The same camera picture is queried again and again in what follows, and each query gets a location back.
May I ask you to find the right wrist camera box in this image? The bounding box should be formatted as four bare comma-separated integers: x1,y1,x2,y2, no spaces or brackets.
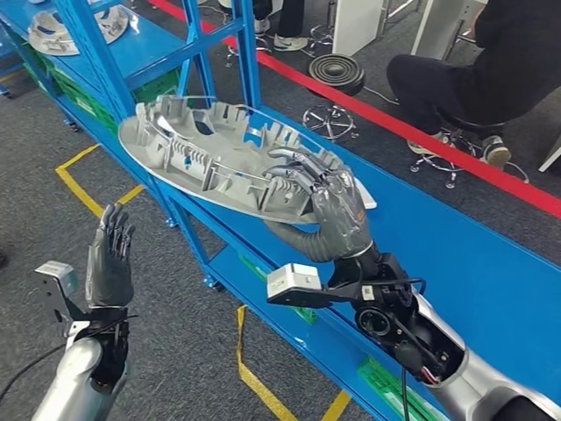
266,262,334,309

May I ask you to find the silver wheel hubcap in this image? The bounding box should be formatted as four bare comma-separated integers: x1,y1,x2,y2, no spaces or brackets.
93,4,130,46
26,8,81,57
118,96,358,226

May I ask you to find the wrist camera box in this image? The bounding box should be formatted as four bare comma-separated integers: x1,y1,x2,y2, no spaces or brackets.
34,261,81,324
266,262,334,309

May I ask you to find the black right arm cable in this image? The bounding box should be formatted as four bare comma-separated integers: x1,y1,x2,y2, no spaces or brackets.
401,366,411,421

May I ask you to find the black ribbed stool seat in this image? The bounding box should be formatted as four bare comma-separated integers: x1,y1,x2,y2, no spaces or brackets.
308,53,366,97

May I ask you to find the white cabinet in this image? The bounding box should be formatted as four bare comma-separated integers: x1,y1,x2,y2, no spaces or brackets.
332,0,385,56

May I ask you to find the standing person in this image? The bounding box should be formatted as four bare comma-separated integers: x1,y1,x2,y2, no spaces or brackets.
251,0,310,53

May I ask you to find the seated person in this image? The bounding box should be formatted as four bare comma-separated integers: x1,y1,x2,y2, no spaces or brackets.
386,0,561,169

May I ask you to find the white desk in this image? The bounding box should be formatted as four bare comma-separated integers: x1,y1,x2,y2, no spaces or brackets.
412,0,488,62

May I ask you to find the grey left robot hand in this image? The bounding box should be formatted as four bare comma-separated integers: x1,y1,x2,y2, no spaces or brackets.
85,203,137,309

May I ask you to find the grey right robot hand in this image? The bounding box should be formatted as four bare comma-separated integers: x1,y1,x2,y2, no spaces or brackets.
262,147,373,264

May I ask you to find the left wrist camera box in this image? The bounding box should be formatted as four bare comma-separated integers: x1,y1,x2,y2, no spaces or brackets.
34,261,81,324

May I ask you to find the blue metal shelf rack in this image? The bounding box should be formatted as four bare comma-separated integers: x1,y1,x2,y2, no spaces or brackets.
0,0,246,153
52,0,561,421

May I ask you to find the black swivel stool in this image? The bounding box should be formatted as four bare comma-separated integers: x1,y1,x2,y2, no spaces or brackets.
409,113,529,190

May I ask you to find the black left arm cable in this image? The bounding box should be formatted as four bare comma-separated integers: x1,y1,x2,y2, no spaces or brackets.
0,342,67,403

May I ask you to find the green crate stack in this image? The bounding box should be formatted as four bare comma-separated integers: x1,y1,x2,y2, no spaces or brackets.
22,46,119,138

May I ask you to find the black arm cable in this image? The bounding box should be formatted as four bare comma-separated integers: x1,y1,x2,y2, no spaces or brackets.
0,342,67,403
401,366,411,421

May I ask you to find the chrome star stool base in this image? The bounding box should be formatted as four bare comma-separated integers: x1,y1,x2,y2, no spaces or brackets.
302,104,359,142

